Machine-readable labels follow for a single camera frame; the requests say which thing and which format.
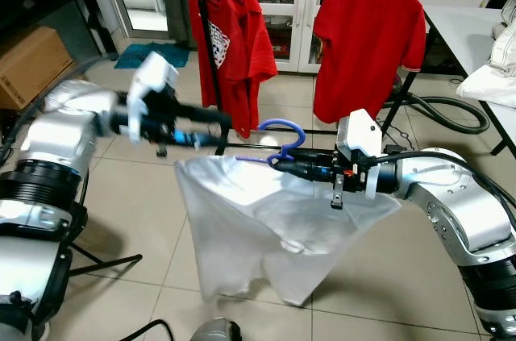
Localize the grey robot foot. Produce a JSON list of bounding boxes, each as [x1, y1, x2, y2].
[[189, 317, 243, 341]]

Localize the chrome clothes rack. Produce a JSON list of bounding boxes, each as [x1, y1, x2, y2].
[[193, 0, 440, 144]]

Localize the purple plastic hanger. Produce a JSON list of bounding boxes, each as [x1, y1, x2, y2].
[[234, 119, 307, 168]]

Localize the cardboard box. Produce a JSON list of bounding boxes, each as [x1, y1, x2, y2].
[[0, 27, 75, 110]]

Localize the teal floor mat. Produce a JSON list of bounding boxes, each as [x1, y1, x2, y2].
[[115, 43, 193, 70]]

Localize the white glass-door cabinet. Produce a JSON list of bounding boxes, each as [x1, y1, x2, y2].
[[242, 0, 432, 76]]

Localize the red polo shirt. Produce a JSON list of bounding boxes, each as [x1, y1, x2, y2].
[[188, 0, 243, 116], [226, 0, 279, 139], [313, 0, 428, 126]]

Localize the black corrugated hose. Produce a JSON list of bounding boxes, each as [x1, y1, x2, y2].
[[387, 95, 493, 136]]

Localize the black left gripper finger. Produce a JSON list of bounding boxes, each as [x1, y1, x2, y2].
[[181, 106, 235, 127], [173, 131, 228, 153]]

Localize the white table black legs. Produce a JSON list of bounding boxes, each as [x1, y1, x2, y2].
[[419, 0, 516, 156]]

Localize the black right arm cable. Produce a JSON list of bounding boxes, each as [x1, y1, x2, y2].
[[355, 150, 516, 205]]

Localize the white t-shirt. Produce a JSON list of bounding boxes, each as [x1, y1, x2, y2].
[[173, 156, 404, 307]]

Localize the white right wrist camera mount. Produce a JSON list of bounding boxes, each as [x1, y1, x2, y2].
[[335, 109, 386, 198]]

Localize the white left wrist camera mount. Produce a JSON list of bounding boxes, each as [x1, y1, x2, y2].
[[127, 51, 180, 144]]

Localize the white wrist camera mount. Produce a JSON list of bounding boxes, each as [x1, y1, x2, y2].
[[335, 109, 386, 198], [127, 51, 180, 144]]

